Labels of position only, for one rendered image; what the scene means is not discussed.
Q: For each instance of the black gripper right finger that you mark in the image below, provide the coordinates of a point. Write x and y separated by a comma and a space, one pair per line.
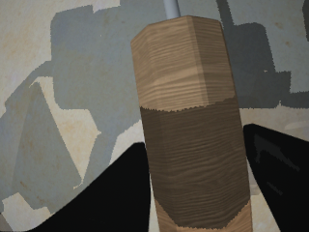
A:
280, 163

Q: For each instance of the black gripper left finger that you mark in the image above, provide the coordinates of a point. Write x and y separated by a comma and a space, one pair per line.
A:
119, 200

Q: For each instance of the wooden-handled screwdriver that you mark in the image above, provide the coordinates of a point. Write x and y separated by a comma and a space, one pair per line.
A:
192, 126

